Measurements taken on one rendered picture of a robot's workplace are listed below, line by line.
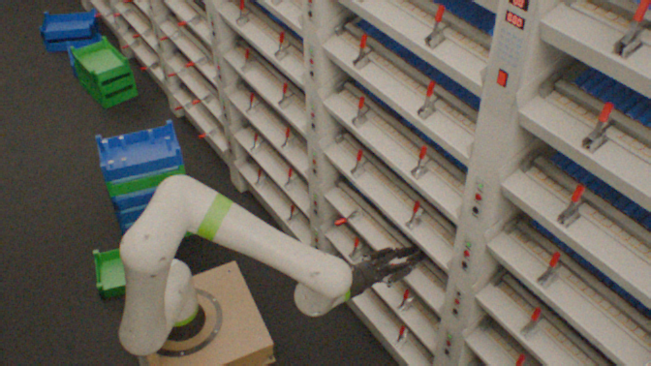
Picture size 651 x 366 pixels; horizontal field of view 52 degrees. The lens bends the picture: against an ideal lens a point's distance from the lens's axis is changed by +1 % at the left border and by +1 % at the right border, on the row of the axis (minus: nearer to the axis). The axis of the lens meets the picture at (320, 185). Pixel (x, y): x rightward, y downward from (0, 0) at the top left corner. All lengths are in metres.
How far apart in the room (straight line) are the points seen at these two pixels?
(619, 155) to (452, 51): 0.43
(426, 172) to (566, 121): 0.52
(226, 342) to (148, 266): 0.61
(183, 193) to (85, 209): 1.58
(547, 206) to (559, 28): 0.39
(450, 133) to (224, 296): 0.99
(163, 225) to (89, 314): 1.24
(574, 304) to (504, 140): 0.39
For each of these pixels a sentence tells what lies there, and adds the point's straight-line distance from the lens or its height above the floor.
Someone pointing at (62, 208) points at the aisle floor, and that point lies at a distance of 3.22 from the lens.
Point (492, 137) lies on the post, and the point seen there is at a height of 1.22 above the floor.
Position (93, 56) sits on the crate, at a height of 0.16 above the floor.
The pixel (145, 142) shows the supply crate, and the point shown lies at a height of 0.40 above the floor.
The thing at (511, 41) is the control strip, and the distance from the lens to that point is 1.31.
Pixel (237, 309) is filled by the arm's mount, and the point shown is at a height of 0.38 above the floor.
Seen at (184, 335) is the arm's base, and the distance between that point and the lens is 2.11.
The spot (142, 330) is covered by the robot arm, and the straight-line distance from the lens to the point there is 1.83.
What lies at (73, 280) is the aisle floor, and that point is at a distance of 2.90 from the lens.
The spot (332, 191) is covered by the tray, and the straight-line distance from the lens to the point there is 2.25.
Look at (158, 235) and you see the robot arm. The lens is 1.55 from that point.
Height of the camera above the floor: 2.10
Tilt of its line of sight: 43 degrees down
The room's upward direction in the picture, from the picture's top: 1 degrees counter-clockwise
